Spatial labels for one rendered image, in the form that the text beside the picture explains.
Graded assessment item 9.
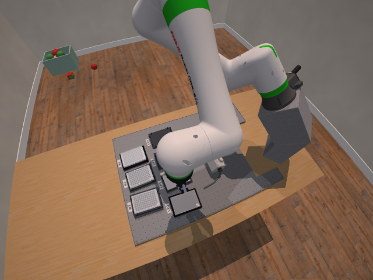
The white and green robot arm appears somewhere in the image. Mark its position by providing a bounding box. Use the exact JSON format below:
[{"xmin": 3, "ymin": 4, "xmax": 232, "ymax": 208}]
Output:
[{"xmin": 132, "ymin": 0, "xmax": 303, "ymax": 184}]

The grey operator panel with coloured buttons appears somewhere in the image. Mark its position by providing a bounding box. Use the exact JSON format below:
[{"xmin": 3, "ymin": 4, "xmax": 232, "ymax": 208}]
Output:
[{"xmin": 204, "ymin": 157, "xmax": 226, "ymax": 189}]

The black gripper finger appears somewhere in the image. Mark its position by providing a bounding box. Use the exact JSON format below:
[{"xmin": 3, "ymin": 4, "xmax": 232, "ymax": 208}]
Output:
[{"xmin": 176, "ymin": 184, "xmax": 189, "ymax": 193}]

